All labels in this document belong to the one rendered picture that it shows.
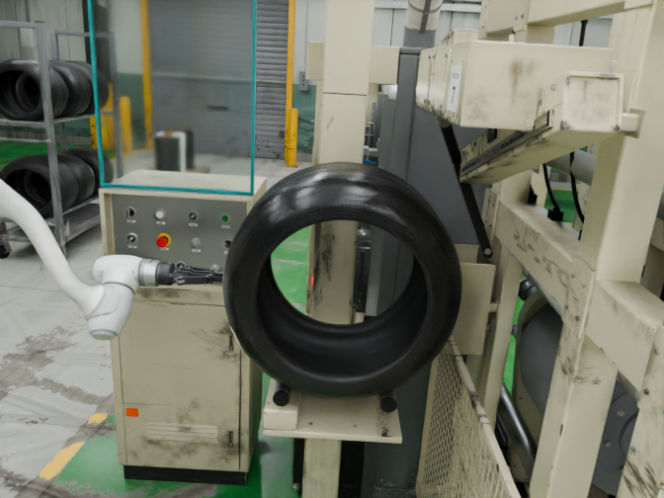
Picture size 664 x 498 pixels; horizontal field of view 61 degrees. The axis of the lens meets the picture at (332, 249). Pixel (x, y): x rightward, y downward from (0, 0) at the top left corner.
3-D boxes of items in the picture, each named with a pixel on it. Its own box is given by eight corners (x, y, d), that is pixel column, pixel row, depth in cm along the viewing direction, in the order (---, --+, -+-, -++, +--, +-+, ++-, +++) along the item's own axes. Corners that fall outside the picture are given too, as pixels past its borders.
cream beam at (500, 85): (412, 106, 156) (418, 49, 152) (502, 111, 156) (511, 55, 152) (455, 127, 98) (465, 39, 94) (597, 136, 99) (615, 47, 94)
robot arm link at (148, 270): (147, 254, 184) (165, 255, 184) (148, 280, 187) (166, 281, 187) (137, 264, 175) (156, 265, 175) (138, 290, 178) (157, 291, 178)
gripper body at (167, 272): (156, 267, 176) (186, 269, 176) (164, 258, 184) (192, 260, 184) (157, 289, 178) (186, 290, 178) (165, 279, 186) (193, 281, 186)
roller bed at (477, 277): (425, 324, 192) (435, 242, 183) (467, 327, 192) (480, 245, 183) (434, 353, 174) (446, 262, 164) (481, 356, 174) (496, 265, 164)
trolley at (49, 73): (69, 220, 600) (51, 28, 540) (127, 225, 597) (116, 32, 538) (-10, 260, 473) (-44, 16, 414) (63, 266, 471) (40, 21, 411)
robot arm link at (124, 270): (150, 268, 189) (140, 301, 181) (104, 266, 189) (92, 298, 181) (143, 249, 180) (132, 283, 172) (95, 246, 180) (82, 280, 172)
